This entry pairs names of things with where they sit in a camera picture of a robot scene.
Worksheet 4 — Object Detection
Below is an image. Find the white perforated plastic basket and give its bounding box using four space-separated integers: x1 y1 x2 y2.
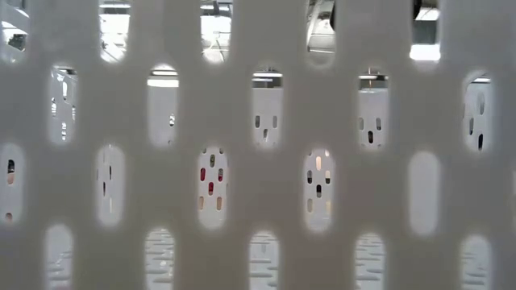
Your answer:
0 0 516 290

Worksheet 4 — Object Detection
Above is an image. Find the folded red cloth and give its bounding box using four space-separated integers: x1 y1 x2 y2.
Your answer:
199 167 224 197

